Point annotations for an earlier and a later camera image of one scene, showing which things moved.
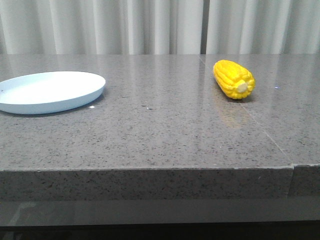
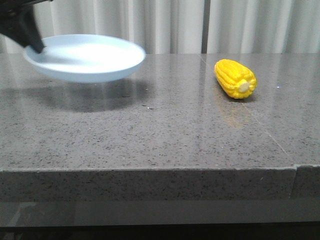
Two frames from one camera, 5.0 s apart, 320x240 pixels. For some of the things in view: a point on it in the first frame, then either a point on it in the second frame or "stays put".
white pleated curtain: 159,27 stays put
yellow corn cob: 235,80 stays put
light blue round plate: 42,92 → 86,58
